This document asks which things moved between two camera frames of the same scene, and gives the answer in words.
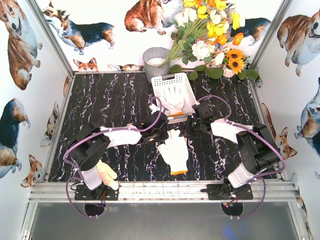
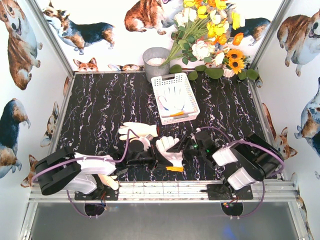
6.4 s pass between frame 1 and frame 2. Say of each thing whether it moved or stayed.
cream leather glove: stayed
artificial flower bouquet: stayed
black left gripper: moved
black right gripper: moved
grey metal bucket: stayed
